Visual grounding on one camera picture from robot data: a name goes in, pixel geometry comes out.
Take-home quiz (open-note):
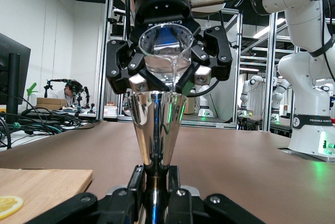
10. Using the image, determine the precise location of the clear glass measuring cup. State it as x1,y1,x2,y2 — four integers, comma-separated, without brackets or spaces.
138,23,196,75

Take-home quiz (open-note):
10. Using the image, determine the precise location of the black computer monitor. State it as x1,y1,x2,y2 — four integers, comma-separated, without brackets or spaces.
0,32,32,125

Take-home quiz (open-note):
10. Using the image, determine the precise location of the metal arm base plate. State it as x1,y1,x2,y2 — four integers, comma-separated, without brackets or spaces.
278,146,335,163

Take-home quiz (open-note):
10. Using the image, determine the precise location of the aluminium extrusion frame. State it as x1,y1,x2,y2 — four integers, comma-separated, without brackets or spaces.
95,0,278,131

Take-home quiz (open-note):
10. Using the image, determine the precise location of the cardboard box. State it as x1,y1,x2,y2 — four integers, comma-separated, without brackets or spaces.
36,97,68,110

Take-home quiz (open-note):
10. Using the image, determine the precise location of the steel double jigger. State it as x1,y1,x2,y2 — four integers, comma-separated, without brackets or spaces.
127,90,189,224

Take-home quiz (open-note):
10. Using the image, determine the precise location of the brown table cover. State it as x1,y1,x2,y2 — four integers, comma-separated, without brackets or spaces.
0,120,335,224

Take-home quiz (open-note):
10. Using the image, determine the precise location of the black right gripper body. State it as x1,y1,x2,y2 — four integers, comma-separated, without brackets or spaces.
129,0,202,46

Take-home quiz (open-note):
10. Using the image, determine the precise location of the seated person white coat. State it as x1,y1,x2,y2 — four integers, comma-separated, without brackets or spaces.
63,81,85,110

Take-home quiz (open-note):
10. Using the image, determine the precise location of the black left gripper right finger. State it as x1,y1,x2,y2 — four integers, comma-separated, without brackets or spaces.
167,165,265,224

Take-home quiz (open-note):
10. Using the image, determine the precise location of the lemon slice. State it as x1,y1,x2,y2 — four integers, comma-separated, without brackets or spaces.
0,195,25,221

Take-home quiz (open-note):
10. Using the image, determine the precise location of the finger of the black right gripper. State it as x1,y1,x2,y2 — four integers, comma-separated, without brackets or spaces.
175,26,233,96
106,39,170,95

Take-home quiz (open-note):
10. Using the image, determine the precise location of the desk cable bundle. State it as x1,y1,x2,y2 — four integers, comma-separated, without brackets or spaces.
0,95,102,152

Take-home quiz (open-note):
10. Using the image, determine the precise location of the wooden cutting board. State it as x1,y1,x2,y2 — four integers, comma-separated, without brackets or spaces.
0,168,94,221

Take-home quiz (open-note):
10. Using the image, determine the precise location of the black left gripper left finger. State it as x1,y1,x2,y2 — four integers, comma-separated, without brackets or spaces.
26,164,145,224

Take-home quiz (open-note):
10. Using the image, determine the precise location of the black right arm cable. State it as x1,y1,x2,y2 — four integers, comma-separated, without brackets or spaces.
122,0,132,42

